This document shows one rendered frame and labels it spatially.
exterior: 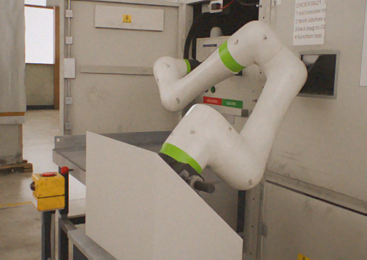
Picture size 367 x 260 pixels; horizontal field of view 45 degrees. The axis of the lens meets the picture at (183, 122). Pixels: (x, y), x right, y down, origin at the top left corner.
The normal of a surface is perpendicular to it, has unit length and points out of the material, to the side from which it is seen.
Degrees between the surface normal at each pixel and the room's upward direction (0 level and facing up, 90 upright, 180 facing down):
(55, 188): 89
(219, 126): 79
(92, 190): 90
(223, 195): 90
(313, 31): 90
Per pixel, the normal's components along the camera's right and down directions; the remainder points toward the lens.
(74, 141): 0.51, 0.12
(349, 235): -0.86, 0.03
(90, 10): 0.25, 0.12
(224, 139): 0.43, -0.07
